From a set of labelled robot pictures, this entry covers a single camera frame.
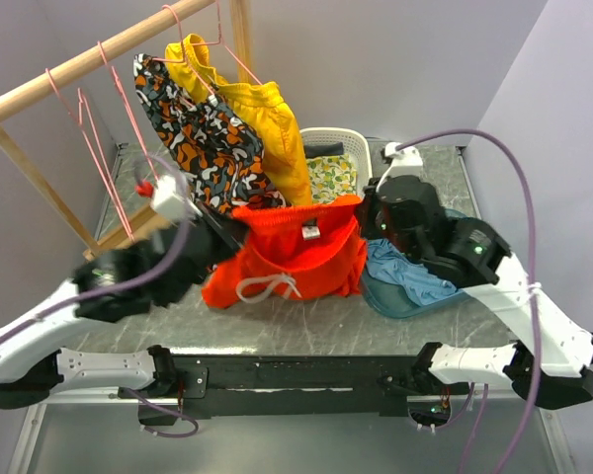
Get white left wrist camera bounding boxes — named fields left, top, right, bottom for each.
left=134, top=175, right=187, bottom=221

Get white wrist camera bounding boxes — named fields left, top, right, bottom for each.
left=377, top=142, right=423, bottom=190
left=134, top=175, right=187, bottom=221

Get pink hanger holding shorts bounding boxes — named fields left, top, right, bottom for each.
left=147, top=0, right=264, bottom=106

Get teal translucent plastic tray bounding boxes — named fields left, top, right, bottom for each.
left=359, top=206, right=475, bottom=320

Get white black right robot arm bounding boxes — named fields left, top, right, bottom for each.
left=356, top=175, right=593, bottom=410

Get white plastic laundry basket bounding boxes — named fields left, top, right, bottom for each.
left=300, top=127, right=373, bottom=198

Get orange shorts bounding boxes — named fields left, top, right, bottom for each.
left=202, top=195, right=368, bottom=309

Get camouflage patterned shorts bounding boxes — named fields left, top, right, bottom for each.
left=133, top=53, right=289, bottom=214

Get yellow shorts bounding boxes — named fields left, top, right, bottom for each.
left=164, top=34, right=312, bottom=205

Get lemon print folded cloth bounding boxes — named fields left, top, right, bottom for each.
left=306, top=154, right=357, bottom=204

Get dark folded cloth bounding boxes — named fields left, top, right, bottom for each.
left=303, top=142, right=345, bottom=159

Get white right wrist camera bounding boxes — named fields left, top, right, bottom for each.
left=377, top=142, right=423, bottom=190

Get light blue shorts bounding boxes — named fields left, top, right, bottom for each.
left=366, top=239, right=461, bottom=306

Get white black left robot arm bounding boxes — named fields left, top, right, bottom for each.
left=0, top=209, right=249, bottom=410

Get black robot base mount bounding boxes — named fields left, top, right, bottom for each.
left=139, top=348, right=470, bottom=420

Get pink wire hanger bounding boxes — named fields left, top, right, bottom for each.
left=97, top=41, right=159, bottom=198
left=44, top=68, right=134, bottom=241

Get wooden clothes rack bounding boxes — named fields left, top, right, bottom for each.
left=0, top=0, right=254, bottom=263

